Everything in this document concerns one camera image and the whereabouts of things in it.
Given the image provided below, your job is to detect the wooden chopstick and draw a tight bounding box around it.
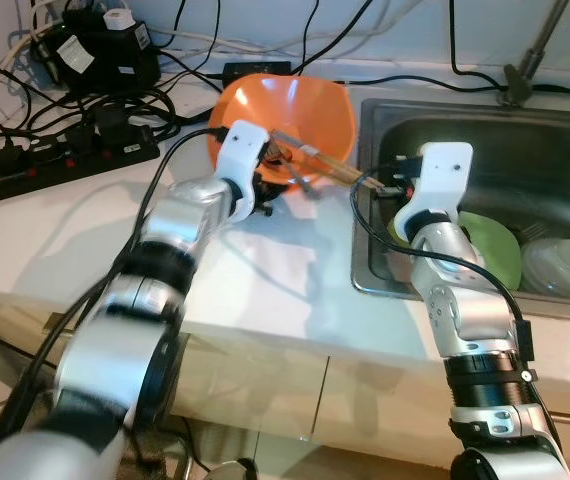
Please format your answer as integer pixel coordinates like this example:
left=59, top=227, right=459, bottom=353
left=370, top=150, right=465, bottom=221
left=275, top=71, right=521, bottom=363
left=283, top=140, right=386, bottom=193
left=273, top=128, right=381, bottom=189

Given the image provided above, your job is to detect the brown wooden spoon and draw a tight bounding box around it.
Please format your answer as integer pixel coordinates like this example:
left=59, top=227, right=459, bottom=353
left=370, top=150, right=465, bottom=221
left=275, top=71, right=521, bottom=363
left=268, top=136, right=318, bottom=198

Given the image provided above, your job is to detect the orange plastic bowl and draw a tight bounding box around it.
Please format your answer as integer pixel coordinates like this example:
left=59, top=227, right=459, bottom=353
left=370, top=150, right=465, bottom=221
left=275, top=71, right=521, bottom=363
left=208, top=72, right=357, bottom=198

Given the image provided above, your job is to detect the beige kitchen cabinet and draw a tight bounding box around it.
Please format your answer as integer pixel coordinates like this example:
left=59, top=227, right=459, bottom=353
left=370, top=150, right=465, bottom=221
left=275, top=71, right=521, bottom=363
left=0, top=285, right=570, bottom=480

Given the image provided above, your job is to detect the green plate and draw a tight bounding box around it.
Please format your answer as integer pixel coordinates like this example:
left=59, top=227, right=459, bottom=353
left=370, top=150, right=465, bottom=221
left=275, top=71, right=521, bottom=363
left=390, top=210, right=523, bottom=293

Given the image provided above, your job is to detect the small black power adapter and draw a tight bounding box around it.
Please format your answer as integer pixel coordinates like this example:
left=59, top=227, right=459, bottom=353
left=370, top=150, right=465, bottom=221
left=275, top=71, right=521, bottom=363
left=223, top=61, right=292, bottom=85

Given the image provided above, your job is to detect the stainless steel sink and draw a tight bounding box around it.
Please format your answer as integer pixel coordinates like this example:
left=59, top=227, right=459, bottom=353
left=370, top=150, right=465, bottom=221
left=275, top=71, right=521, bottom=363
left=351, top=97, right=570, bottom=313

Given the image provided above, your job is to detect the white ribbed bowl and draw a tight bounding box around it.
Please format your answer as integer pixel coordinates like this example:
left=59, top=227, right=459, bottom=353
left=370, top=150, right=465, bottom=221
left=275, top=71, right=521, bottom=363
left=520, top=238, right=570, bottom=303

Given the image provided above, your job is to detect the metal faucet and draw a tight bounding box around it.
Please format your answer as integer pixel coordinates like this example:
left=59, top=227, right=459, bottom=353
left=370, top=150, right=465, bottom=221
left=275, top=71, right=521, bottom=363
left=502, top=0, right=570, bottom=108

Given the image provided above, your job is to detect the black power strip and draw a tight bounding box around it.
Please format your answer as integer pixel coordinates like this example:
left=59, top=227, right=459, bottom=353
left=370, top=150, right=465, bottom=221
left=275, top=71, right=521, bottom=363
left=0, top=125, right=162, bottom=203

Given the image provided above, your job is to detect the black power supply box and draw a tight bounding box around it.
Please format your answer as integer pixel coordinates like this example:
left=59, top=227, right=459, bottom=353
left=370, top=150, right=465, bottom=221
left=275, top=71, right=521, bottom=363
left=43, top=12, right=162, bottom=96

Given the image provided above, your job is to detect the white plug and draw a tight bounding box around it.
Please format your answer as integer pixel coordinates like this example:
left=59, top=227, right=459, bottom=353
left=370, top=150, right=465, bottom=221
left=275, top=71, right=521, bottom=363
left=103, top=8, right=137, bottom=31

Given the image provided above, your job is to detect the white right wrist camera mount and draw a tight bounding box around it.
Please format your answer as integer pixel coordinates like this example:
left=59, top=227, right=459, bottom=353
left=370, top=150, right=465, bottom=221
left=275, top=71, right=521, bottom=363
left=395, top=143, right=475, bottom=241

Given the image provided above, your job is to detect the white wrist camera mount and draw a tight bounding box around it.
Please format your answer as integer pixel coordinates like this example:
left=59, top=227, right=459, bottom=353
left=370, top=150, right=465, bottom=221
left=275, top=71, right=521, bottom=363
left=395, top=143, right=475, bottom=241
left=208, top=122, right=267, bottom=219

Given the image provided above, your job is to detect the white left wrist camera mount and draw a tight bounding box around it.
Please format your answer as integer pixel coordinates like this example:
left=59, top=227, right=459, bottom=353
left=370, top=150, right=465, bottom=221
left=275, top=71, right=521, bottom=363
left=208, top=122, right=267, bottom=219

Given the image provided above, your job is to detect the black hanging power cable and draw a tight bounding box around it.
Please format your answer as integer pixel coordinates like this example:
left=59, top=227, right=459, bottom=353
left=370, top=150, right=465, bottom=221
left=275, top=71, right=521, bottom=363
left=448, top=0, right=511, bottom=79

